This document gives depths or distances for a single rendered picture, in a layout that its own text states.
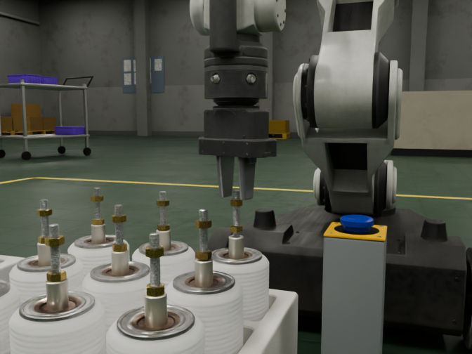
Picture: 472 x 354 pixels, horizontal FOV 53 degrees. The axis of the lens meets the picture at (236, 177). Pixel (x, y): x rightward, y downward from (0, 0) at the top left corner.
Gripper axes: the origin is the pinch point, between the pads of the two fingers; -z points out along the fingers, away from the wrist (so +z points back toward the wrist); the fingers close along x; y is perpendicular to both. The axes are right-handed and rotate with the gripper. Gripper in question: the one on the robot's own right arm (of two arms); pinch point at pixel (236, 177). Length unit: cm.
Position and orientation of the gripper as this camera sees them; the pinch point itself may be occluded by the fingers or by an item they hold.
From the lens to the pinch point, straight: 66.8
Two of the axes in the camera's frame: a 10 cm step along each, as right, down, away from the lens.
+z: 0.0, -9.9, -1.3
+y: -6.0, 1.0, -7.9
